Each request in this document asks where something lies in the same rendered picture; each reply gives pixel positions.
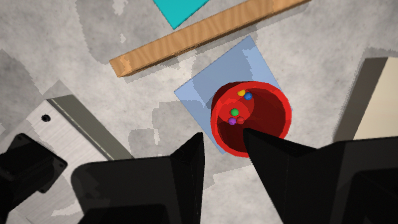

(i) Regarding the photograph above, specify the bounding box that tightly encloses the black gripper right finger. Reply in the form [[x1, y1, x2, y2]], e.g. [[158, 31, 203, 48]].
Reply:
[[243, 128, 398, 224]]

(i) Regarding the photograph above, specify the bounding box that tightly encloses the blue marble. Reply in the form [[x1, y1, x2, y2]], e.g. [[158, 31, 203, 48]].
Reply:
[[244, 92, 252, 100]]

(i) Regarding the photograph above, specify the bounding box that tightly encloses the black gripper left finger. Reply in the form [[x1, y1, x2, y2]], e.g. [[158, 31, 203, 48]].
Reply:
[[71, 132, 205, 224]]

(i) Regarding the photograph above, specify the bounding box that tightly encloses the green marble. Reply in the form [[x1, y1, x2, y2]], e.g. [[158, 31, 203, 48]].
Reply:
[[231, 108, 239, 116]]

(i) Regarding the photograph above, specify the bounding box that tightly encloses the yellow marble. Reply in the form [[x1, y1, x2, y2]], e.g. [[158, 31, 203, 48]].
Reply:
[[237, 89, 245, 96]]

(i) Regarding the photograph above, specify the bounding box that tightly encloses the red marble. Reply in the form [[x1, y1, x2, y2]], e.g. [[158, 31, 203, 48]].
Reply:
[[237, 116, 245, 124]]

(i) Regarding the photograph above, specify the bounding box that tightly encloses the red cup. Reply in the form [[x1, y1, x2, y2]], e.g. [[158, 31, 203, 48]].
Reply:
[[210, 81, 292, 158]]

